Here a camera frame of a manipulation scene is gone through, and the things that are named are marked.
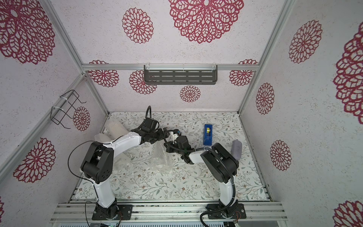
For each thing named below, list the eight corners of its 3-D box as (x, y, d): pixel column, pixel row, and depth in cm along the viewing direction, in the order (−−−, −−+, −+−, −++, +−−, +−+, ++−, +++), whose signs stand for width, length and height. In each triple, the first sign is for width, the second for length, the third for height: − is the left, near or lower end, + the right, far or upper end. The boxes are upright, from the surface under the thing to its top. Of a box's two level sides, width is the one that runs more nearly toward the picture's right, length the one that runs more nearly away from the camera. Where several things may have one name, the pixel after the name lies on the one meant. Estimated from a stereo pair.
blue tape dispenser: (203, 145, 103) (204, 140, 97) (203, 129, 112) (205, 123, 107) (211, 146, 102) (212, 141, 97) (211, 130, 112) (212, 124, 106)
